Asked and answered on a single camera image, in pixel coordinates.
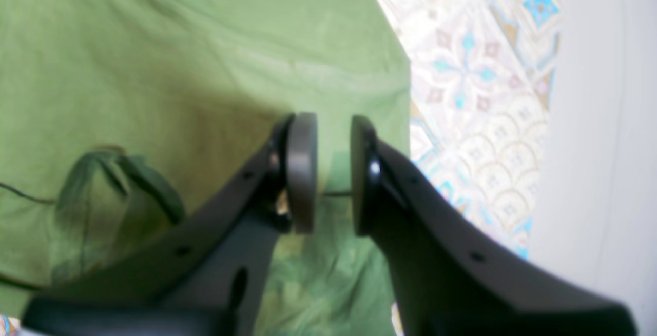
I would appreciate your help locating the patterned tablecloth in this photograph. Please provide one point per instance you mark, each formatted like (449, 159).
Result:
(481, 75)

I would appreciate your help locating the olive green t-shirt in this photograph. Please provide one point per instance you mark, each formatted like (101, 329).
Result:
(187, 90)

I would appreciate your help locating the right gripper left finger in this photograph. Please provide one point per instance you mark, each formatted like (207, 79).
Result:
(207, 275)

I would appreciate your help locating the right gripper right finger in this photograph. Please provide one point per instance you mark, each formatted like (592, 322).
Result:
(448, 277)

